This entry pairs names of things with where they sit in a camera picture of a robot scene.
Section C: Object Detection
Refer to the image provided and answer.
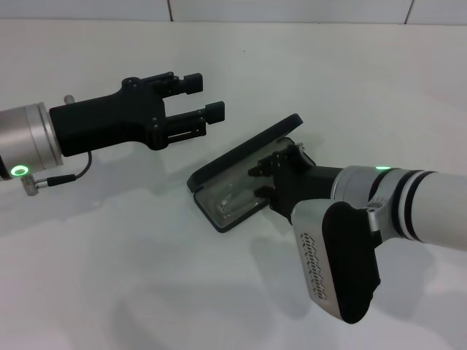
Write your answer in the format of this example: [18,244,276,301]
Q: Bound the clear white glasses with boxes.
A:
[213,178,267,223]

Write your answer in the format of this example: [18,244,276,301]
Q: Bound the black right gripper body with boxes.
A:
[271,144,344,217]

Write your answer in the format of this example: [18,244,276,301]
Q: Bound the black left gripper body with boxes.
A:
[49,76,171,158]

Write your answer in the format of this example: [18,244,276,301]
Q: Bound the black glasses case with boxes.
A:
[186,112,317,234]

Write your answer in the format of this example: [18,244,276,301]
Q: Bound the black cable silver plug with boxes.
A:
[20,152,92,197]

